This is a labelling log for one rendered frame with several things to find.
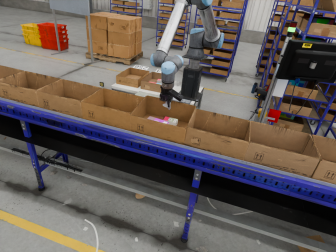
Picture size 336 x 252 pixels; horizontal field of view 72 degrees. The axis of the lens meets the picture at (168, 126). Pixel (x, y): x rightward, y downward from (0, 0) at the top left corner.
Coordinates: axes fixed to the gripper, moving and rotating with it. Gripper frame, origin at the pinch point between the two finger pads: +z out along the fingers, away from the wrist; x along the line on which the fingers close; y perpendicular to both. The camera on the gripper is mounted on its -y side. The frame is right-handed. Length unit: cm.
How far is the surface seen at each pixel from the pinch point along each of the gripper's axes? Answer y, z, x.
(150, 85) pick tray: 48, 39, -74
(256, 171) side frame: -67, 1, 36
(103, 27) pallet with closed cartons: 290, 117, -364
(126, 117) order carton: 22.6, -7.1, 27.0
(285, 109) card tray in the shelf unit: -102, 50, -94
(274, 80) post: -74, -4, -60
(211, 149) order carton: -37.9, 0.7, 29.2
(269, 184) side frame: -77, 11, 36
